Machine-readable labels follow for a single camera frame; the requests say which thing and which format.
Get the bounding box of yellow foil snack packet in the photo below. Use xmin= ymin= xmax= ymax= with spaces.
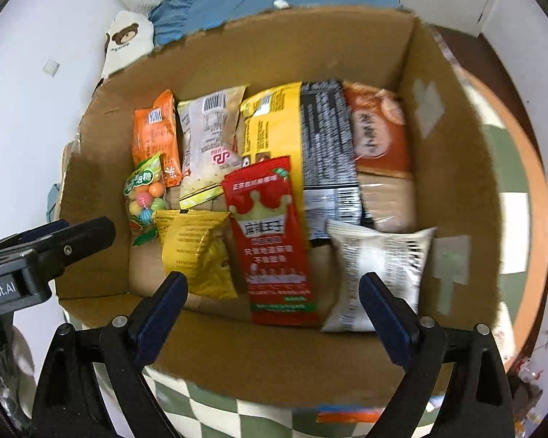
xmin=154 ymin=209 xmax=238 ymax=301

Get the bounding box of bear print pillow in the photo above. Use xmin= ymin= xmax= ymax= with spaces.
xmin=103 ymin=9 xmax=156 ymax=78

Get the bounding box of pink white snack packet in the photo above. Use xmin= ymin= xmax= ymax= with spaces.
xmin=177 ymin=84 xmax=250 ymax=211

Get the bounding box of cardboard box blue print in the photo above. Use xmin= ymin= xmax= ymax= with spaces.
xmin=55 ymin=5 xmax=504 ymax=410

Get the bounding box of orange snack packet white label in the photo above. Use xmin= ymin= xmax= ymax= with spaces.
xmin=132 ymin=89 xmax=182 ymax=188

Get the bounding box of pile of colourful small things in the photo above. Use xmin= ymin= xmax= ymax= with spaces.
xmin=515 ymin=355 xmax=545 ymax=426

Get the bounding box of long red snack packet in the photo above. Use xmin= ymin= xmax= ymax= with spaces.
xmin=221 ymin=156 xmax=323 ymax=327

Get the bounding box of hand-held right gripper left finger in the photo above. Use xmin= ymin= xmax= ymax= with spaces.
xmin=30 ymin=271 xmax=190 ymax=438

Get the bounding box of green candy ball bag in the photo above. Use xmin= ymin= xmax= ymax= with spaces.
xmin=122 ymin=153 xmax=169 ymax=247

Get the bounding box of reddish brown snack packet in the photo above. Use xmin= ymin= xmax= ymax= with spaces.
xmin=342 ymin=81 xmax=417 ymax=233

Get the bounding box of green white checkered blanket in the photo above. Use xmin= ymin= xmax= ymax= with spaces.
xmin=91 ymin=23 xmax=548 ymax=438

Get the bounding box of large yellow black snack packet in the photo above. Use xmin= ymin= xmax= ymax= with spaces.
xmin=240 ymin=80 xmax=364 ymax=240

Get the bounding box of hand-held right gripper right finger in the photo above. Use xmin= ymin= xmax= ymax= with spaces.
xmin=358 ymin=271 xmax=517 ymax=438

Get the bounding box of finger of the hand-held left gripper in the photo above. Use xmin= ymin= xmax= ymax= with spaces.
xmin=0 ymin=219 xmax=70 ymax=249
xmin=25 ymin=217 xmax=118 ymax=280

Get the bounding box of grey white snack packet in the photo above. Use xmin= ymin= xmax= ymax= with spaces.
xmin=320 ymin=220 xmax=437 ymax=333

